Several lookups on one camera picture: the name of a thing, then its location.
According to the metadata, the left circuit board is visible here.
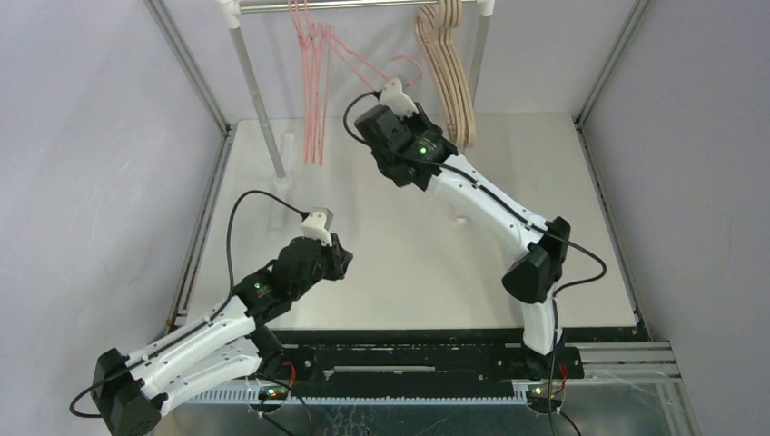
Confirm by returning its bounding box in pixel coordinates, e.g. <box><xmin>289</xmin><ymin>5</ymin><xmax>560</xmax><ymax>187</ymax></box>
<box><xmin>258</xmin><ymin>385</ymin><xmax>290</xmax><ymax>403</ymax></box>

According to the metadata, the aluminium frame post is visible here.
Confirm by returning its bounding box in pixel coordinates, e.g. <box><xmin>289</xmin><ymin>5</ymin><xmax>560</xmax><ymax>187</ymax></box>
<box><xmin>143</xmin><ymin>0</ymin><xmax>230</xmax><ymax>315</ymax></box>
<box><xmin>573</xmin><ymin>0</ymin><xmax>656</xmax><ymax>310</ymax></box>

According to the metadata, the beige plastic hanger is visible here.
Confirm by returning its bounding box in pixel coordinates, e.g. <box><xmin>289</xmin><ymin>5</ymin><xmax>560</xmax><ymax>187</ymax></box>
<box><xmin>421</xmin><ymin>0</ymin><xmax>470</xmax><ymax>149</ymax></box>
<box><xmin>429</xmin><ymin>0</ymin><xmax>478</xmax><ymax>151</ymax></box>
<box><xmin>415</xmin><ymin>1</ymin><xmax>465</xmax><ymax>144</ymax></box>

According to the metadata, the right circuit board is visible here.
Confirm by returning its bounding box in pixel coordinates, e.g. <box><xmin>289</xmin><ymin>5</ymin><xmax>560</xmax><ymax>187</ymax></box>
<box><xmin>527</xmin><ymin>386</ymin><xmax>563</xmax><ymax>402</ymax></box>

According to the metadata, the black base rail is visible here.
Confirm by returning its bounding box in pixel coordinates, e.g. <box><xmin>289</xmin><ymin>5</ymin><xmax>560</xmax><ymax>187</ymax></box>
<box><xmin>227</xmin><ymin>327</ymin><xmax>585</xmax><ymax>400</ymax></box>

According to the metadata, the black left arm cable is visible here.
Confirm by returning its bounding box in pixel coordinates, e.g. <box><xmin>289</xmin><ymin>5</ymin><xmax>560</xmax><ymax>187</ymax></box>
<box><xmin>67</xmin><ymin>190</ymin><xmax>314</xmax><ymax>420</ymax></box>

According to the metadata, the left aluminium frame post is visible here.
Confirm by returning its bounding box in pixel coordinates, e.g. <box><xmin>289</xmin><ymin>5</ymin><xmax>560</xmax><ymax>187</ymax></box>
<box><xmin>143</xmin><ymin>0</ymin><xmax>230</xmax><ymax>315</ymax></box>

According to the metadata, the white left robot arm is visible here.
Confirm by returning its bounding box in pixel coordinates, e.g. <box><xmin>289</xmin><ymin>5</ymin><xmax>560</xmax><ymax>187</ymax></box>
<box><xmin>91</xmin><ymin>234</ymin><xmax>353</xmax><ymax>435</ymax></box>

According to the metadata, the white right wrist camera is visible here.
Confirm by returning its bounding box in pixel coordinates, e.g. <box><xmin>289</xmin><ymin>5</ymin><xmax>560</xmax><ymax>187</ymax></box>
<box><xmin>378</xmin><ymin>78</ymin><xmax>419</xmax><ymax>118</ymax></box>

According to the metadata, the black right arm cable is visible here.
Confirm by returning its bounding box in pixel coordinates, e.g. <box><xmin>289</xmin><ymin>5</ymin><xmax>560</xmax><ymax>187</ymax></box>
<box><xmin>342</xmin><ymin>90</ymin><xmax>608</xmax><ymax>436</ymax></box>

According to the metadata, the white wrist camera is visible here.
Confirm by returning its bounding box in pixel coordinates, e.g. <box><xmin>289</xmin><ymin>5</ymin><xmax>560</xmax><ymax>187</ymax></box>
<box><xmin>301</xmin><ymin>208</ymin><xmax>333</xmax><ymax>247</ymax></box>
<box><xmin>378</xmin><ymin>78</ymin><xmax>419</xmax><ymax>118</ymax></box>

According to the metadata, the circuit board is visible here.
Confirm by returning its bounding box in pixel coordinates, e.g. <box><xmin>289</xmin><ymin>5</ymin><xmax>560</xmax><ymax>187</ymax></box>
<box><xmin>258</xmin><ymin>385</ymin><xmax>290</xmax><ymax>403</ymax></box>
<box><xmin>527</xmin><ymin>386</ymin><xmax>563</xmax><ymax>402</ymax></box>

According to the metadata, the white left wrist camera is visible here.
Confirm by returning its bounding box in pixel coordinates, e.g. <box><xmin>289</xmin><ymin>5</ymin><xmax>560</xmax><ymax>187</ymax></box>
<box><xmin>301</xmin><ymin>208</ymin><xmax>333</xmax><ymax>247</ymax></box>

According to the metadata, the right aluminium frame post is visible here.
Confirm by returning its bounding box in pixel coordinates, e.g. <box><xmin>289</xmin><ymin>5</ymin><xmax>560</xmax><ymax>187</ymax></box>
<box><xmin>573</xmin><ymin>0</ymin><xmax>656</xmax><ymax>310</ymax></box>

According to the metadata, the pink wire hanger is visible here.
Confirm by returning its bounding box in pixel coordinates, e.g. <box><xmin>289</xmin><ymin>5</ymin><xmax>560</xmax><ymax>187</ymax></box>
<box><xmin>316</xmin><ymin>23</ymin><xmax>332</xmax><ymax>166</ymax></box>
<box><xmin>302</xmin><ymin>1</ymin><xmax>322</xmax><ymax>164</ymax></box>
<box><xmin>328</xmin><ymin>33</ymin><xmax>425</xmax><ymax>90</ymax></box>
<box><xmin>287</xmin><ymin>1</ymin><xmax>315</xmax><ymax>164</ymax></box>

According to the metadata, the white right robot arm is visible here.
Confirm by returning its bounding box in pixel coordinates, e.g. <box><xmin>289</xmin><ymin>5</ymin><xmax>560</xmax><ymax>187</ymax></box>
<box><xmin>354</xmin><ymin>104</ymin><xmax>571</xmax><ymax>378</ymax></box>

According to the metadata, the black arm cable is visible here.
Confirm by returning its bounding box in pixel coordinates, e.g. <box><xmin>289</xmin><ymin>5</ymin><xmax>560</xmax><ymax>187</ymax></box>
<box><xmin>342</xmin><ymin>90</ymin><xmax>608</xmax><ymax>436</ymax></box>
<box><xmin>67</xmin><ymin>190</ymin><xmax>314</xmax><ymax>420</ymax></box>

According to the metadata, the metal clothes rack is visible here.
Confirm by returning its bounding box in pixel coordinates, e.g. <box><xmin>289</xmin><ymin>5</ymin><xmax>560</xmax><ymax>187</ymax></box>
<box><xmin>217</xmin><ymin>0</ymin><xmax>495</xmax><ymax>183</ymax></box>

